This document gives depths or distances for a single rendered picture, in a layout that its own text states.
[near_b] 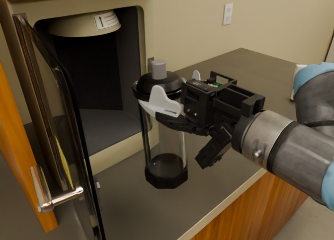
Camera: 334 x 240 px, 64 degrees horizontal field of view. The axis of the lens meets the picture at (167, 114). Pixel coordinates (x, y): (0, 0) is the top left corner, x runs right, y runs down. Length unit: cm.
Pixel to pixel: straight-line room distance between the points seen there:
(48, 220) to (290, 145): 53
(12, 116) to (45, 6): 21
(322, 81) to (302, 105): 5
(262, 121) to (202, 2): 118
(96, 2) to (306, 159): 49
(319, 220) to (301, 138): 175
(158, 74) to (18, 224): 48
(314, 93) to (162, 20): 95
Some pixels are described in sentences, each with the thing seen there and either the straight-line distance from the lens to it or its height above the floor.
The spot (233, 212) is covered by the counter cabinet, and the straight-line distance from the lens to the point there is 93.
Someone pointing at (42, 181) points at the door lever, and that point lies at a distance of 42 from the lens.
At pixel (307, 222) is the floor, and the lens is 203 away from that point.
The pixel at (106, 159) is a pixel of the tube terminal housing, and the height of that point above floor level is 97.
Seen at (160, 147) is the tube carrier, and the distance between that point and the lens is 53.
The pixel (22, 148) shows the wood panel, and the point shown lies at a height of 118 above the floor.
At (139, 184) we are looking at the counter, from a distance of 75.
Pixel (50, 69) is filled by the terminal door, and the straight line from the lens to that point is 27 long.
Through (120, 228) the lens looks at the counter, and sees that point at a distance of 67.
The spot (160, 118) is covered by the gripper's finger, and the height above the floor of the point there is 124.
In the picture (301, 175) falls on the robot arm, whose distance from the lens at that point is 34.
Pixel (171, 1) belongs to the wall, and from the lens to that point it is 133.
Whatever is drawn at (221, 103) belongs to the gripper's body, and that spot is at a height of 129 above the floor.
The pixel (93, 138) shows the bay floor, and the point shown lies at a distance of 80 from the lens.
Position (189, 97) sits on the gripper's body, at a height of 129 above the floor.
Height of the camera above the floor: 148
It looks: 32 degrees down
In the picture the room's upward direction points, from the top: straight up
